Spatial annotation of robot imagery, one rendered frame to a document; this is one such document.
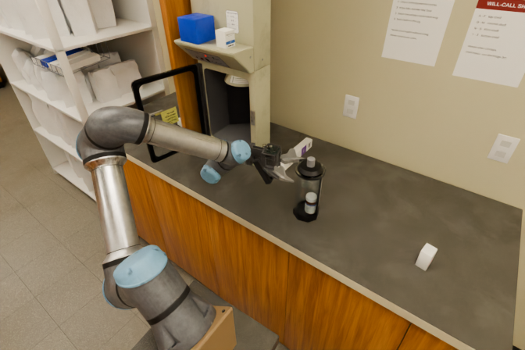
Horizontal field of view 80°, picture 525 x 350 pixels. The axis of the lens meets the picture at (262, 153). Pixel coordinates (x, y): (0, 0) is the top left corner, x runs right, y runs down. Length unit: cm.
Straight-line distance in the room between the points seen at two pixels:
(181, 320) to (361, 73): 121
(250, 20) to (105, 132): 64
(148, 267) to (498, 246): 117
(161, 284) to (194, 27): 89
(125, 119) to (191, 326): 53
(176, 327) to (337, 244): 63
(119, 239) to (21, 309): 168
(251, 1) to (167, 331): 102
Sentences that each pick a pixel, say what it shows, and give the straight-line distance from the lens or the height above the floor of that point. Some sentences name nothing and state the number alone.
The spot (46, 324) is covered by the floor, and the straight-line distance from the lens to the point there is 243.
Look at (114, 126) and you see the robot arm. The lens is 91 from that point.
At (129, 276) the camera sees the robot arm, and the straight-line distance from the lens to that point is 80.
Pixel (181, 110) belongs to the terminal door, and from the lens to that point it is 149.
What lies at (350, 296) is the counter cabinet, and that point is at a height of 81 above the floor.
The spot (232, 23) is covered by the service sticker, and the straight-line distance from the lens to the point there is 129.
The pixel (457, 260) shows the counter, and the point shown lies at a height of 94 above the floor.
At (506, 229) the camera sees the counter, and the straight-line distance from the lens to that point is 152.
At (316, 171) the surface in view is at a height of 118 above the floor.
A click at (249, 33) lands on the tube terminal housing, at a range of 124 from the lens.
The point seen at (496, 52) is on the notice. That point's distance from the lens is 141.
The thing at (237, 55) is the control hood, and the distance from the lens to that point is 118.
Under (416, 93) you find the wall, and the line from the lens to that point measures 149.
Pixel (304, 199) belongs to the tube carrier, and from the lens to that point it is 117.
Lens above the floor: 185
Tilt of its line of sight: 35 degrees down
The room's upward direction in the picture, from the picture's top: 1 degrees counter-clockwise
